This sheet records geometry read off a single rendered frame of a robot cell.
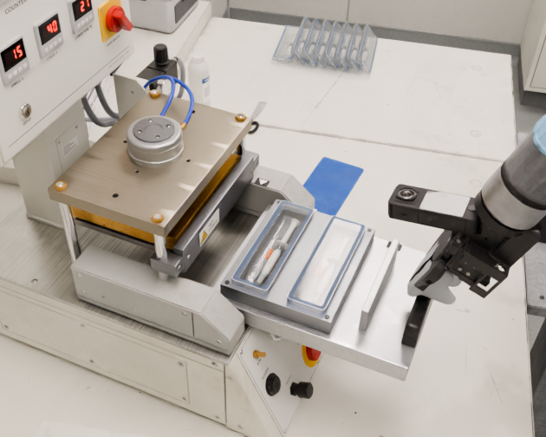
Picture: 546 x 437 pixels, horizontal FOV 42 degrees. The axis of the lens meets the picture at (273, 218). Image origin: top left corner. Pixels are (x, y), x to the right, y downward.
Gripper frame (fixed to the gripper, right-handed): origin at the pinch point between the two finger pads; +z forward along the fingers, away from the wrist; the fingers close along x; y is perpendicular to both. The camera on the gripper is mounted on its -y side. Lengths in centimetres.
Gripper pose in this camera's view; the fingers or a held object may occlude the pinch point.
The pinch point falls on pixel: (409, 285)
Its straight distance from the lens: 101.3
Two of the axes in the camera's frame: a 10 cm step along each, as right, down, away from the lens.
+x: 4.0, -6.1, 6.8
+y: 8.5, 5.2, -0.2
